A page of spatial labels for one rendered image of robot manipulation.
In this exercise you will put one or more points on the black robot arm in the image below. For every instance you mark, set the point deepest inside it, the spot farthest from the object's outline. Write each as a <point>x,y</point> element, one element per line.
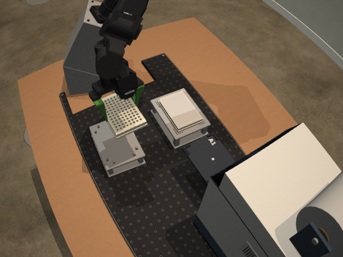
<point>119,29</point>

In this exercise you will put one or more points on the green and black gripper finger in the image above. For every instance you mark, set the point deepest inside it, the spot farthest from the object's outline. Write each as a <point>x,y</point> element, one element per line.
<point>136,97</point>
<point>101,106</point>

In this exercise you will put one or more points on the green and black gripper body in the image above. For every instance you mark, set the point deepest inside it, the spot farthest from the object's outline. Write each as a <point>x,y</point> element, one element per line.
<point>98,90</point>

